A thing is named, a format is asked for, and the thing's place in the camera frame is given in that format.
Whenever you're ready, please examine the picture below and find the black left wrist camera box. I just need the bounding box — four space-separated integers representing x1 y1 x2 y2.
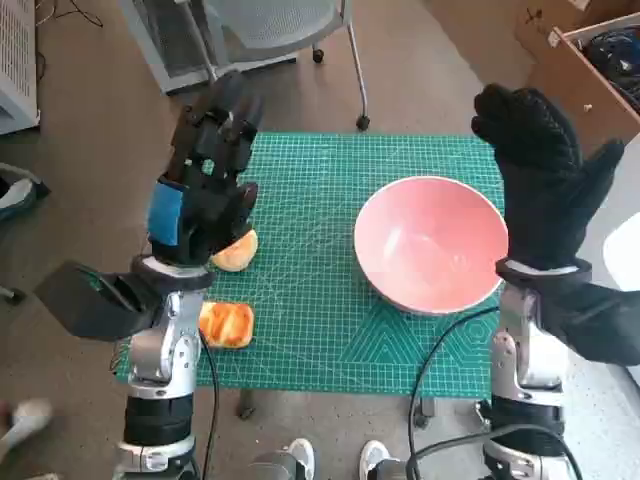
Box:
33 259 161 342

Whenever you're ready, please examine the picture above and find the blue black cable bundle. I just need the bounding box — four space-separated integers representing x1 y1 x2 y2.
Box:
584 29 640 116

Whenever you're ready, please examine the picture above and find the black table leg caster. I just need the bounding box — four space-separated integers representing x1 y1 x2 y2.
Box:
234 389 257 421
413 397 437 429

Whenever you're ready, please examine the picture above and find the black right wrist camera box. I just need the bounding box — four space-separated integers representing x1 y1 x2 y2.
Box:
534 272 640 366

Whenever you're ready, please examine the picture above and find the white rounded object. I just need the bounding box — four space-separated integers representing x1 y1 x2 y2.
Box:
602 212 640 291

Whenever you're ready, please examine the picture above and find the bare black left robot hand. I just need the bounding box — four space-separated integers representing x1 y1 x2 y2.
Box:
144 69 266 269

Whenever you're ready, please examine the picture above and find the pink bowl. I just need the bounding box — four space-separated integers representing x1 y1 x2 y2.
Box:
353 175 510 316

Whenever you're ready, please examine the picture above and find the rectangular striped toy bread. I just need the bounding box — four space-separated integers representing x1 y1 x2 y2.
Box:
198 300 255 350

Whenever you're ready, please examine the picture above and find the white perforated appliance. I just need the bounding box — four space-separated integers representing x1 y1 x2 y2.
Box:
0 0 41 136

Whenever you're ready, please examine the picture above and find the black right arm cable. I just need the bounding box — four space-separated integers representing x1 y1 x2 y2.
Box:
407 304 584 480

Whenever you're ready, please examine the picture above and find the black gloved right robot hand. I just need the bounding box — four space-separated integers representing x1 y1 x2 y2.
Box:
472 83 626 274

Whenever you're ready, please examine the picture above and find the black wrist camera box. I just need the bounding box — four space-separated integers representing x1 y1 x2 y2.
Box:
33 259 161 342
534 272 640 366

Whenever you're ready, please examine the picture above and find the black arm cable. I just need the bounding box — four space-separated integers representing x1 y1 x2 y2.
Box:
192 327 221 480
407 304 584 480

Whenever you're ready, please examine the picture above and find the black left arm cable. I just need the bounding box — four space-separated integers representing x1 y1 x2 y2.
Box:
192 327 221 480

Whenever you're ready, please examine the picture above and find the green cutting mat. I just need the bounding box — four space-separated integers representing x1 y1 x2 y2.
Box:
113 130 506 399

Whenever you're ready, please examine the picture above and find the person's foot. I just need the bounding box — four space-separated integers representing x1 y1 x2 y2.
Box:
0 162 51 224
0 397 54 451

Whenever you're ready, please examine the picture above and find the round toy bread bun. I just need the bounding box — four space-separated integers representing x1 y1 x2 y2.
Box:
209 228 260 274

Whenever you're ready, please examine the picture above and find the cardboard box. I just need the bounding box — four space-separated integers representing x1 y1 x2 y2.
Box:
514 0 640 51

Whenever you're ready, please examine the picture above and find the grey mesh office chair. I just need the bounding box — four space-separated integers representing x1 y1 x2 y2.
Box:
197 0 374 132

